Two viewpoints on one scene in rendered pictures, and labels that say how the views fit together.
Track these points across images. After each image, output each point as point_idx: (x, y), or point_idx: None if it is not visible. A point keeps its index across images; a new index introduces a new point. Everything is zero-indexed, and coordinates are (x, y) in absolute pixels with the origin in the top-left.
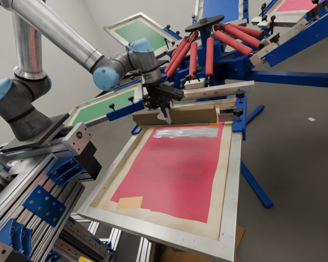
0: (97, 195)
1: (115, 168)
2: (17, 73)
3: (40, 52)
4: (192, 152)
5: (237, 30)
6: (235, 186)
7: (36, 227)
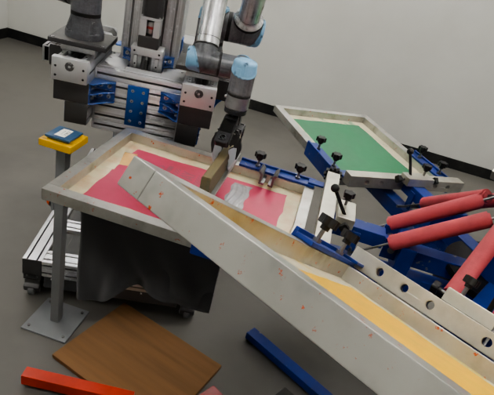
0: (143, 137)
1: (177, 147)
2: (236, 12)
3: (253, 9)
4: None
5: None
6: (107, 207)
7: (119, 108)
